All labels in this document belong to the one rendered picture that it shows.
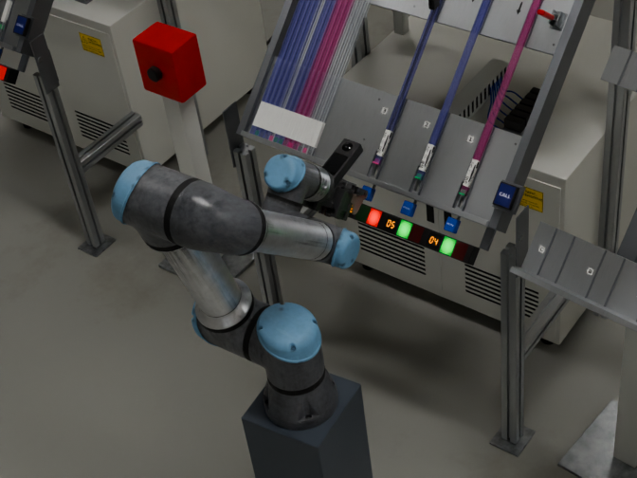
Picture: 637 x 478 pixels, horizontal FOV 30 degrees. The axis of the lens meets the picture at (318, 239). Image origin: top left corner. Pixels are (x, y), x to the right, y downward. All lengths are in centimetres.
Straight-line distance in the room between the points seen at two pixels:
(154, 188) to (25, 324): 163
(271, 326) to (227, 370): 101
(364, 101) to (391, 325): 83
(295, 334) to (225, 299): 15
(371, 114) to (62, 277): 134
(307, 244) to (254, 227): 20
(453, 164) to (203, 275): 67
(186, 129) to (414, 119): 83
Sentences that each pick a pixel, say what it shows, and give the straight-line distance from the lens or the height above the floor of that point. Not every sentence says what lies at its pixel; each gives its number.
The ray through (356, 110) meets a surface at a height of 81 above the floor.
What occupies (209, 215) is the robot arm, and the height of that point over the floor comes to 115.
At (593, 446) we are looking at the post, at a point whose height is 1.
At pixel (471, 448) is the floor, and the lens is 302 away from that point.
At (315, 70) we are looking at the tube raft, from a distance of 276.
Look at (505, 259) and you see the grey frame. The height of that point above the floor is 63.
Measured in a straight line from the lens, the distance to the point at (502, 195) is 246.
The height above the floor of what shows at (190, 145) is 45.
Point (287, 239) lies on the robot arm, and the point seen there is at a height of 100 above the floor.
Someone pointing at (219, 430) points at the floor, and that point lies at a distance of 313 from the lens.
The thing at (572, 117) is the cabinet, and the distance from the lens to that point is 296.
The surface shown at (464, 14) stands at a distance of 264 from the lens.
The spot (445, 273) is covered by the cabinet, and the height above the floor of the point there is 16.
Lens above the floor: 240
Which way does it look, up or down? 42 degrees down
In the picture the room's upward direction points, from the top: 8 degrees counter-clockwise
